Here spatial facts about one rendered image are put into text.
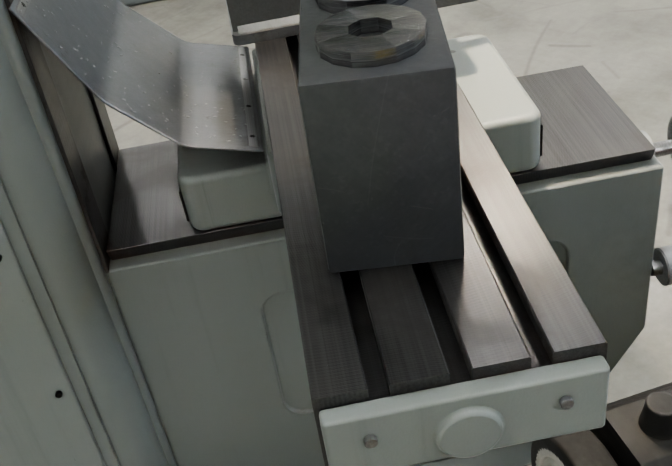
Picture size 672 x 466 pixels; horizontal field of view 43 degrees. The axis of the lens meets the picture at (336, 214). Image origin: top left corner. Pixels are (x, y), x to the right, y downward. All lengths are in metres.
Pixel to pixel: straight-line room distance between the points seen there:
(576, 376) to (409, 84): 0.25
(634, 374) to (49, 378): 1.23
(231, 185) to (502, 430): 0.58
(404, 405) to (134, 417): 0.74
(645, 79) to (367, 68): 2.42
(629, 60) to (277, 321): 2.12
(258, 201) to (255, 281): 0.13
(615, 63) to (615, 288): 1.82
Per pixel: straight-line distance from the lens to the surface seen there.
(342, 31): 0.69
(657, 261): 1.41
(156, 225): 1.22
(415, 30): 0.68
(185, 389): 1.36
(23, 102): 1.06
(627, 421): 1.08
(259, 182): 1.13
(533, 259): 0.75
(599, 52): 3.21
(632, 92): 2.96
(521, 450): 1.56
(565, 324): 0.70
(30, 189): 1.09
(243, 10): 1.19
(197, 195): 1.14
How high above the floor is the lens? 1.43
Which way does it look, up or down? 36 degrees down
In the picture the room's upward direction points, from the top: 9 degrees counter-clockwise
